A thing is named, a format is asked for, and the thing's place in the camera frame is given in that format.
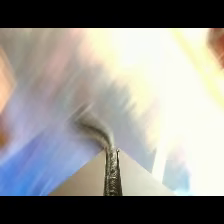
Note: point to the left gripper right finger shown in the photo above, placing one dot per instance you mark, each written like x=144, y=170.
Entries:
x=135, y=181

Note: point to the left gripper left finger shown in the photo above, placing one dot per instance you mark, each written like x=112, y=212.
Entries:
x=90, y=181

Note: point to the black garment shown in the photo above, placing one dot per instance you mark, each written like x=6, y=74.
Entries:
x=112, y=173

